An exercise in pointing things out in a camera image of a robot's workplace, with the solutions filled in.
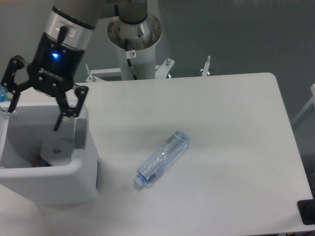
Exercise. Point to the white furniture piece at right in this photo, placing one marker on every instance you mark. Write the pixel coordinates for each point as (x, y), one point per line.
(305, 111)

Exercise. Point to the white trash can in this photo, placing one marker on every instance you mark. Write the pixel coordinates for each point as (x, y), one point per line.
(21, 135)

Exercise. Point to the white metal base frame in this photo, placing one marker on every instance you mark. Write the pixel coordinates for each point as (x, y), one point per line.
(161, 71)

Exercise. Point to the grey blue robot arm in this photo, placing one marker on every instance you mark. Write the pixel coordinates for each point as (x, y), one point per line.
(72, 22)

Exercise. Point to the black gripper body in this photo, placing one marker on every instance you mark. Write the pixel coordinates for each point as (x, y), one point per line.
(53, 63)

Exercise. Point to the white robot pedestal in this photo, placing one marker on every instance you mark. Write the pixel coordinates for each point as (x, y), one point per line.
(136, 46)

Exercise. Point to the blue snack package in bin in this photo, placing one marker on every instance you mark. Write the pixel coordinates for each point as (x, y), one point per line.
(40, 162)

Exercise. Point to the clear crushed plastic bottle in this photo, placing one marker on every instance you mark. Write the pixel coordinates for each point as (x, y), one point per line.
(161, 159)

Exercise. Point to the black device at table corner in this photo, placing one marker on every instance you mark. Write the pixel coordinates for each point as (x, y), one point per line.
(307, 211)

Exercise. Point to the blue water bottle at edge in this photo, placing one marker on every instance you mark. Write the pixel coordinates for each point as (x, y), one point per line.
(4, 94)

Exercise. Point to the white plastic wrapper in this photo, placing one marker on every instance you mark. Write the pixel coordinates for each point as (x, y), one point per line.
(57, 152)

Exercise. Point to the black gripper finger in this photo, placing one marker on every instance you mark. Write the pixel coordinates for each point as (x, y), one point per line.
(8, 81)
(65, 110)

